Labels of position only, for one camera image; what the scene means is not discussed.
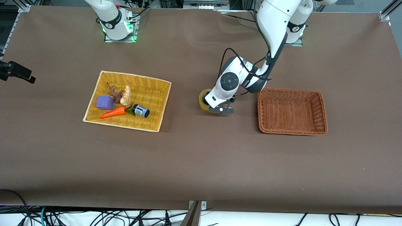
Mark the purple cube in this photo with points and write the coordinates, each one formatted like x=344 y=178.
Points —
x=104 y=103

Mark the orange toy carrot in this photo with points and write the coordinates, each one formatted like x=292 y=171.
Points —
x=113 y=113

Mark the grey device behind table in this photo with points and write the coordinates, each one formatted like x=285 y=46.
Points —
x=205 y=4

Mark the brown wicker basket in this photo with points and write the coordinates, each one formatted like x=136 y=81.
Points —
x=292 y=111

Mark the beige toy ginger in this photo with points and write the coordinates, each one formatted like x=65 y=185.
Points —
x=126 y=95

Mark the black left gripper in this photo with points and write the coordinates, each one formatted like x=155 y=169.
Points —
x=204 y=99

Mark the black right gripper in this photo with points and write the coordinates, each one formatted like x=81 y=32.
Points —
x=13 y=69

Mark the aluminium frame corner rail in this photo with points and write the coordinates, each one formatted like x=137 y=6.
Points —
x=388 y=11

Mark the yellow woven tray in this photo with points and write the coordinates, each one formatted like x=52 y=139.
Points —
x=147 y=119

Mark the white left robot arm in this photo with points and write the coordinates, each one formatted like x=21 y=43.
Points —
x=273 y=22

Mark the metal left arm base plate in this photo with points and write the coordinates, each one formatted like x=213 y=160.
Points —
x=296 y=44

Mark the brown toy root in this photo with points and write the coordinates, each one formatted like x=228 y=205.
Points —
x=116 y=95

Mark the dark diagonal bar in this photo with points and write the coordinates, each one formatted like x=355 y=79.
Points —
x=191 y=216

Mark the yellowish tape roll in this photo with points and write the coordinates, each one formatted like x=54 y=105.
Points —
x=203 y=100

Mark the metal table edge bracket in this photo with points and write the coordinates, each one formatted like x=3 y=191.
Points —
x=203 y=205

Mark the small dark blue can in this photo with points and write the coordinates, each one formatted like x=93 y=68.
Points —
x=141 y=110

